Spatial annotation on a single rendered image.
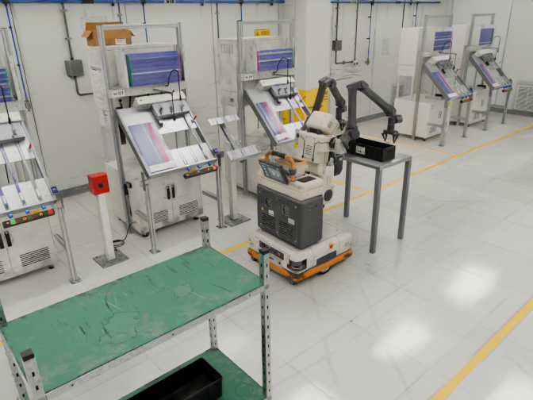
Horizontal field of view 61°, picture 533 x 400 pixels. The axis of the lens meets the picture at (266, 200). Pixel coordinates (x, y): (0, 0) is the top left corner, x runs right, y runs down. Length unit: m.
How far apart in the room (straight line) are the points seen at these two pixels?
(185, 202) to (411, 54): 4.66
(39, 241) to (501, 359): 3.44
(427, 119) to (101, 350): 6.72
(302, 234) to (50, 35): 3.52
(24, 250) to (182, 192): 1.47
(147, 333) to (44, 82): 4.21
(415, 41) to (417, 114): 1.12
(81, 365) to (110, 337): 0.14
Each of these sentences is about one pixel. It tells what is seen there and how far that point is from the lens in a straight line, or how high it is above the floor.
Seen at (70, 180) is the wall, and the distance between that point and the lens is 5.79.
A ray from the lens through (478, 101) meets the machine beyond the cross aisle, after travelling 9.12.
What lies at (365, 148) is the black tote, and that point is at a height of 0.88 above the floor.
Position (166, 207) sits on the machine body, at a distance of 4.45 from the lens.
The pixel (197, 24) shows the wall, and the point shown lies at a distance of 6.33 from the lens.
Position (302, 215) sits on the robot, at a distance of 3.33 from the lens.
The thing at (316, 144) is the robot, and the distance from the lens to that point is 3.52.
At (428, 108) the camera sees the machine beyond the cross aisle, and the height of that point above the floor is 0.54.
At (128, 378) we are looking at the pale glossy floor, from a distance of 2.95.
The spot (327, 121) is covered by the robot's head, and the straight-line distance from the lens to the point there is 3.54.
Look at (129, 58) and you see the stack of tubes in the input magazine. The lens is 4.19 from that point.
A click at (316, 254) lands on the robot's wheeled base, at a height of 0.23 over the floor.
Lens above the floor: 1.95
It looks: 22 degrees down
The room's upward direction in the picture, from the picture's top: 1 degrees counter-clockwise
